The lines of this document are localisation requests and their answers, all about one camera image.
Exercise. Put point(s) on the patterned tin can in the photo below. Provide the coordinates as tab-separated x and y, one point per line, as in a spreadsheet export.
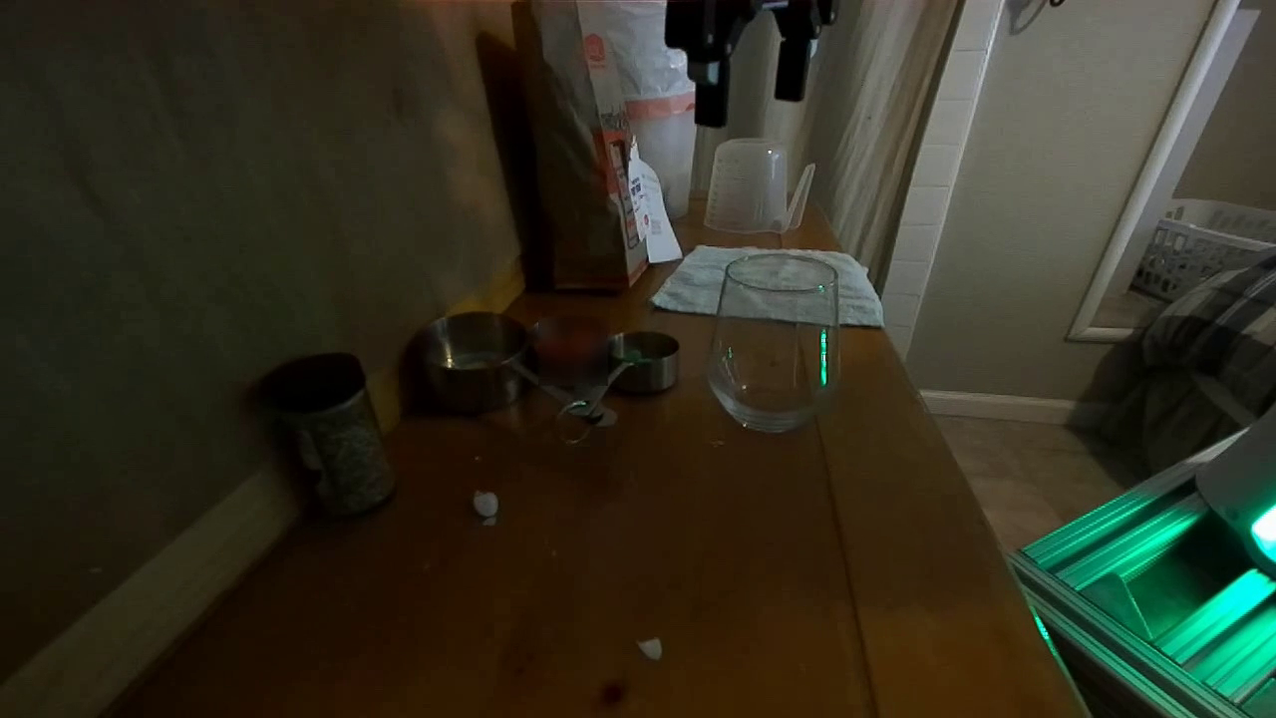
342	445

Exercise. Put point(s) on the white blue paper packet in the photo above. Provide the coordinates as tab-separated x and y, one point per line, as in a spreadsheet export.
652	214

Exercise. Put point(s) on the light blue cloth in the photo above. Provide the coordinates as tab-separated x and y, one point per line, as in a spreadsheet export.
690	284

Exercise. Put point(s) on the brown paper bag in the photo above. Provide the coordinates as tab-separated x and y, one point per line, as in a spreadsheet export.
573	174

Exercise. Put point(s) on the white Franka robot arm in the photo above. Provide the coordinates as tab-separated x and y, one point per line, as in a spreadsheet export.
1250	490

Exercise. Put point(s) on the clear stemless glass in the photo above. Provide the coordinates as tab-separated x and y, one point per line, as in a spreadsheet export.
775	361

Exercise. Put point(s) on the translucent plastic measuring pitcher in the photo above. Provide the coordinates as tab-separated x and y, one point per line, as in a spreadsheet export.
747	184

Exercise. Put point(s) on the grey plaid blanket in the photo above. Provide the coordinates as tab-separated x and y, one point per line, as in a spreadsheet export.
1199	361

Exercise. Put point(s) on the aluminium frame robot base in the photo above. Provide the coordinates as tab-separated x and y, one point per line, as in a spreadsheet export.
1158	598

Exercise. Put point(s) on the wooden dresser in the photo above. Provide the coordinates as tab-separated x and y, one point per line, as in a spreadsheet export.
742	571

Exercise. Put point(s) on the white laundry basket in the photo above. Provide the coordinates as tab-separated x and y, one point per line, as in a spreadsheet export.
1190	251

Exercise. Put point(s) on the small steel measuring cup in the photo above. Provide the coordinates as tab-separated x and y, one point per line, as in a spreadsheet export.
645	361

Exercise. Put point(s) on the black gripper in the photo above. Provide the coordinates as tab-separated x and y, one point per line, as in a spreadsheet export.
751	10

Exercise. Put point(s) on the white crumb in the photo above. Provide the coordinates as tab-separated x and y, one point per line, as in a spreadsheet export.
652	646
488	502

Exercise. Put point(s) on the steel measuring cup red contents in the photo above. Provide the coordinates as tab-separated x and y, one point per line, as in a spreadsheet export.
568	344

